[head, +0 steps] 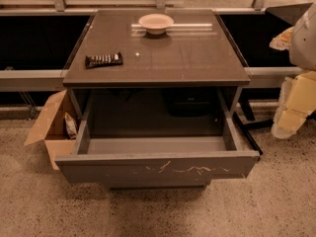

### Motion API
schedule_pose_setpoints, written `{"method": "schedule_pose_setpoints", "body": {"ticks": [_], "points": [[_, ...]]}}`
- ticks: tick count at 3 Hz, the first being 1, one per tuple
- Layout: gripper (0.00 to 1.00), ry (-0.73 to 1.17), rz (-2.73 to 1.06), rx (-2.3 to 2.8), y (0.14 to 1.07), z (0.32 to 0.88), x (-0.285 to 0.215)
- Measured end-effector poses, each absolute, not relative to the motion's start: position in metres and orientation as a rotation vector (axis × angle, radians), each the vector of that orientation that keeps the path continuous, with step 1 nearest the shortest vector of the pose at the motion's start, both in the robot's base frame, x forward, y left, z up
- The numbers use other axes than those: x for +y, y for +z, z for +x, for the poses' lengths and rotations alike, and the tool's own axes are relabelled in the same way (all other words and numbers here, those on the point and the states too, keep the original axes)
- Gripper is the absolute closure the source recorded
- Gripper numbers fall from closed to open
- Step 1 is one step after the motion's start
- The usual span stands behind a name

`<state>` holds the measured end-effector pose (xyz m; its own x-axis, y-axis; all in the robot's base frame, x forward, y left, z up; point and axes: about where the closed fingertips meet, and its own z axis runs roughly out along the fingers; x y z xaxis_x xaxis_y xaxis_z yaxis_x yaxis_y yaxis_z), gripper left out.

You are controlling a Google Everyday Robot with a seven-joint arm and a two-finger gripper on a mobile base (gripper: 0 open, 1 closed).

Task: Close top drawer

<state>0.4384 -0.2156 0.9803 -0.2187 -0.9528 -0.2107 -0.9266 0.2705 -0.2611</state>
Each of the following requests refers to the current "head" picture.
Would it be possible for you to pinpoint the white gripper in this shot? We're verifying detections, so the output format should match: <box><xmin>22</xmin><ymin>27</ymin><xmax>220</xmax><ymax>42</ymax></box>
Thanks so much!
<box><xmin>271</xmin><ymin>71</ymin><xmax>316</xmax><ymax>139</ymax></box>

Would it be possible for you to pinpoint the grey top drawer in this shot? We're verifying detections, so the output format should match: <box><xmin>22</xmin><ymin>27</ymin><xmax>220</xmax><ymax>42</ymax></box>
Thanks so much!
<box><xmin>56</xmin><ymin>94</ymin><xmax>259</xmax><ymax>188</ymax></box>

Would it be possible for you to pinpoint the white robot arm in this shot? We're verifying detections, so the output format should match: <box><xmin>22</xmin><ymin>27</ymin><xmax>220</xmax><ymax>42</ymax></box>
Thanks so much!
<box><xmin>270</xmin><ymin>4</ymin><xmax>316</xmax><ymax>139</ymax></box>

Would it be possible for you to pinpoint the grey drawer cabinet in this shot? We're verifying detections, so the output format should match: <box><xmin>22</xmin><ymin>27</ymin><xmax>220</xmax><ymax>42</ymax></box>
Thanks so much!
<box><xmin>62</xmin><ymin>8</ymin><xmax>265</xmax><ymax>192</ymax></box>

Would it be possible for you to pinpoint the black bag under cabinet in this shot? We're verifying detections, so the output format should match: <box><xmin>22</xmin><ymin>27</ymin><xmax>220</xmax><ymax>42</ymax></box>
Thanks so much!
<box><xmin>163</xmin><ymin>88</ymin><xmax>217</xmax><ymax>117</ymax></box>

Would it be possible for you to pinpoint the dark table at right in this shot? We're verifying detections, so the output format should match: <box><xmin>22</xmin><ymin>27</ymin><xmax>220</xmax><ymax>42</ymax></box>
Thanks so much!
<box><xmin>266</xmin><ymin>3</ymin><xmax>312</xmax><ymax>26</ymax></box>

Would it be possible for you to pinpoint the white bowl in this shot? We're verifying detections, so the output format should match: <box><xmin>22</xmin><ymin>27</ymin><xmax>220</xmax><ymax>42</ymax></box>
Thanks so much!
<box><xmin>138</xmin><ymin>14</ymin><xmax>174</xmax><ymax>35</ymax></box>

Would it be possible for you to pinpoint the black snack bar packet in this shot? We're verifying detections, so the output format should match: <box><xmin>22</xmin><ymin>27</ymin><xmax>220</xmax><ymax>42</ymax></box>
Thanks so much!
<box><xmin>85</xmin><ymin>52</ymin><xmax>123</xmax><ymax>69</ymax></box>

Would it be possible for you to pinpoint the crumpled bag in box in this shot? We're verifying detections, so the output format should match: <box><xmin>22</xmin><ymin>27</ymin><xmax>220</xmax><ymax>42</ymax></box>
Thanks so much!
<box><xmin>64</xmin><ymin>113</ymin><xmax>77</xmax><ymax>139</ymax></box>

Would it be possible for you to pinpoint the open cardboard box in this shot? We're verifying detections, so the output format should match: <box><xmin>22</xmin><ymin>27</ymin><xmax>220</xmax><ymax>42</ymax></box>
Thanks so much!
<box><xmin>25</xmin><ymin>90</ymin><xmax>78</xmax><ymax>170</ymax></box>

